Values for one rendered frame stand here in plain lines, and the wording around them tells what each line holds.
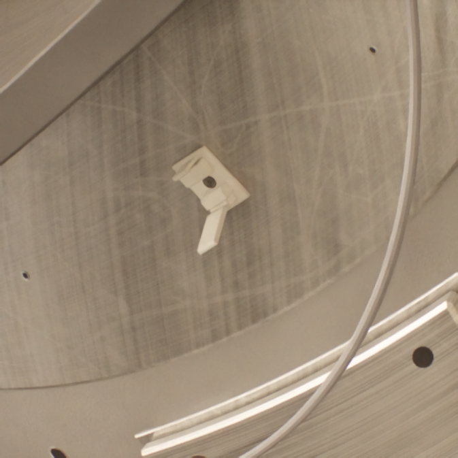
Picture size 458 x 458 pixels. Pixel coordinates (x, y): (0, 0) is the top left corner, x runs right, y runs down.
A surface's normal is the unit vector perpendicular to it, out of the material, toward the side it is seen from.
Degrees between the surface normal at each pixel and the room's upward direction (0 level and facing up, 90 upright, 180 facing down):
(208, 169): 49
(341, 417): 90
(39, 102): 90
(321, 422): 90
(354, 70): 90
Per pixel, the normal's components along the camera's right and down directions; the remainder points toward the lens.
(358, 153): -0.41, 0.55
